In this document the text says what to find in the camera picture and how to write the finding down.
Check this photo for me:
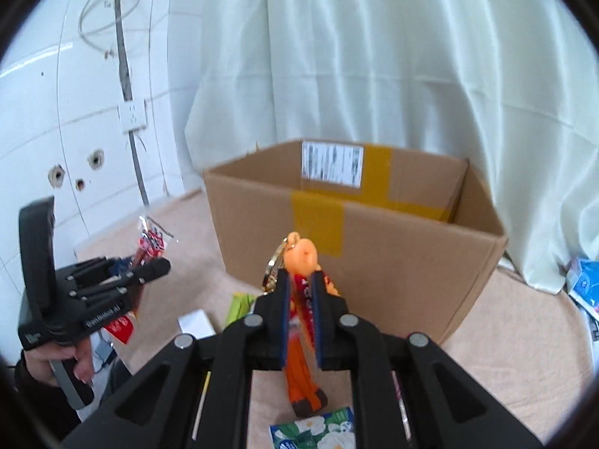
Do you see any green snack bar packet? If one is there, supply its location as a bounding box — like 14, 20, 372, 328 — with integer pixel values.
224, 292, 257, 329

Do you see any red sausage snack packet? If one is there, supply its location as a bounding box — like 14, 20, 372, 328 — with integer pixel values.
106, 216, 174, 345

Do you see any orange beaded toy keychain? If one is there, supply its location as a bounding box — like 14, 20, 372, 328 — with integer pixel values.
262, 231, 339, 349

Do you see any person left hand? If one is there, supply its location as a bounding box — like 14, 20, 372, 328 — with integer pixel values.
21, 335, 95, 390

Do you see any pink wafer packet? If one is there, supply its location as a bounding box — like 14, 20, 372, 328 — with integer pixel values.
391, 371, 412, 446

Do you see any white charger plug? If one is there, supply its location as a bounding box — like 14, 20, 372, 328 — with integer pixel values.
178, 309, 216, 339

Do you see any orange snack bar packet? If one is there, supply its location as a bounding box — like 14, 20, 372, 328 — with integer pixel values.
283, 336, 328, 419

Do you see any floral tissue pack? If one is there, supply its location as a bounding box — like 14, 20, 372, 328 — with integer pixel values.
269, 407, 356, 449

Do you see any brown cardboard box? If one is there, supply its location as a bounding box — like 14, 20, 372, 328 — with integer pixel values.
204, 140, 508, 343

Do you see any blue plastic bag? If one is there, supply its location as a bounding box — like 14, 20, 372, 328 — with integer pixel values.
566, 257, 599, 343

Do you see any white wall socket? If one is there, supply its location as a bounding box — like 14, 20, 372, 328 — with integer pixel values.
118, 100, 148, 134

